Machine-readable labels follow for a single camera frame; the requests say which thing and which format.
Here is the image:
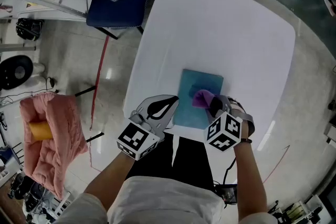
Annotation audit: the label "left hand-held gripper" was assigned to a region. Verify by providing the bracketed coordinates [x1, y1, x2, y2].
[117, 94, 180, 161]

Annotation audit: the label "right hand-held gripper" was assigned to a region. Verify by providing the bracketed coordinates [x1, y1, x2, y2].
[204, 95, 255, 153]

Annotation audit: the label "purple cloth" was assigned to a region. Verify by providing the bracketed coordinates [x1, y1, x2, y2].
[191, 89, 216, 110]

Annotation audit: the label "blue notebook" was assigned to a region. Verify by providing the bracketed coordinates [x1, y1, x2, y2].
[172, 68, 225, 130]

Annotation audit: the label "person's right forearm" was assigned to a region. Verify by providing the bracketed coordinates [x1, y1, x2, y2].
[233, 137, 268, 218]

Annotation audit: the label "person's left forearm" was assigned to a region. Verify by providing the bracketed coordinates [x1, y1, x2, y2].
[83, 151, 136, 215]

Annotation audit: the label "person's black trousers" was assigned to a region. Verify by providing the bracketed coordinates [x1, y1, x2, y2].
[125, 130, 218, 192]

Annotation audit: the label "red floor tape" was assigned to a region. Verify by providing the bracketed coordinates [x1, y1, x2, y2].
[89, 35, 110, 131]
[262, 145, 291, 184]

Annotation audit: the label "white tablecloth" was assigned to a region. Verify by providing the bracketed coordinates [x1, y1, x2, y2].
[123, 0, 296, 184]

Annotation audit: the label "black waist box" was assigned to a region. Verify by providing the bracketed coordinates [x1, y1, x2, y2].
[214, 183, 238, 205]

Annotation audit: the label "person's white shirt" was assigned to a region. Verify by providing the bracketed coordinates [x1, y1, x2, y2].
[51, 175, 279, 224]

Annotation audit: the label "pink cushioned chair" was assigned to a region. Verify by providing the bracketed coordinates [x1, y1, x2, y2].
[19, 85, 104, 200]

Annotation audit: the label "orange cylinder pillow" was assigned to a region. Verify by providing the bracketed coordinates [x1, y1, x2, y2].
[28, 121, 53, 141]

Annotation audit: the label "black round device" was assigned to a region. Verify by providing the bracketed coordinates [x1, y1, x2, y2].
[0, 55, 46, 91]

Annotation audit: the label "black bag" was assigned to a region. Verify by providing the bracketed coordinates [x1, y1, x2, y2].
[15, 17, 44, 42]

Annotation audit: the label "black equipment pile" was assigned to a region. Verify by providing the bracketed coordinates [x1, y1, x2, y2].
[7, 173, 53, 218]

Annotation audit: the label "white wire rack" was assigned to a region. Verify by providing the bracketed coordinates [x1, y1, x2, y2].
[47, 191, 73, 218]

